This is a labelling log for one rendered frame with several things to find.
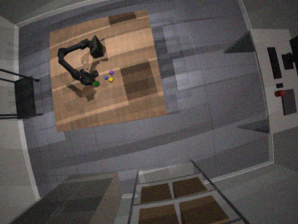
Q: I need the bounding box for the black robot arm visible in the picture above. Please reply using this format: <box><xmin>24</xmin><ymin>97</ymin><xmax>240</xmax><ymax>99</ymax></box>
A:
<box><xmin>57</xmin><ymin>39</ymin><xmax>95</xmax><ymax>86</ymax></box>

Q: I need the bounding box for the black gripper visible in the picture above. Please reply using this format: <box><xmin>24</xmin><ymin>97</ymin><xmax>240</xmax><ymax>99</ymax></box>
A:
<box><xmin>89</xmin><ymin>70</ymin><xmax>99</xmax><ymax>78</ymax></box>

